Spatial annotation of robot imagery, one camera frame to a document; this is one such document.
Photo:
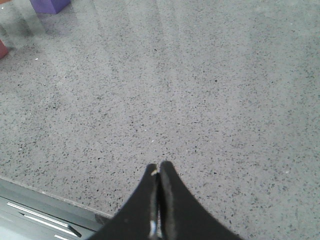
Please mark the pink foam cube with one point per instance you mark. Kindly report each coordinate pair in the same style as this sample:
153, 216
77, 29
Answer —
3, 50

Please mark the purple foam cube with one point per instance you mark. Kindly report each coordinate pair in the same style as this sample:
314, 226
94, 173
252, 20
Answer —
49, 6

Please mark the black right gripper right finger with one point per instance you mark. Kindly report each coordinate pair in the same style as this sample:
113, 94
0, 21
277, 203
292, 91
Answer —
182, 216

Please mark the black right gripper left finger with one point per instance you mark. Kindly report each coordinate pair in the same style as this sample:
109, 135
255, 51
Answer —
138, 217

